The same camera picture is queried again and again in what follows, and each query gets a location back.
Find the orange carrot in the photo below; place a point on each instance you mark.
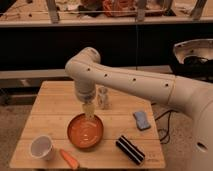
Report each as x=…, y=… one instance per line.
x=71, y=161

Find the blue sponge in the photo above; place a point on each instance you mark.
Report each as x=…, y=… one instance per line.
x=141, y=120

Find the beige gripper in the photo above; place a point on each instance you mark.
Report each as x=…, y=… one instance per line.
x=89, y=110

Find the black striped box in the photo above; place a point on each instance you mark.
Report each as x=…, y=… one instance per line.
x=125, y=145

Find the clear glass jar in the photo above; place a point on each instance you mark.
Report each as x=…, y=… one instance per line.
x=102, y=98

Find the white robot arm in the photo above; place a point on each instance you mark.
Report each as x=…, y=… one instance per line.
x=192, y=97

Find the orange bowl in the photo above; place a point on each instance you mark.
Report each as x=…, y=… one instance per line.
x=85, y=133

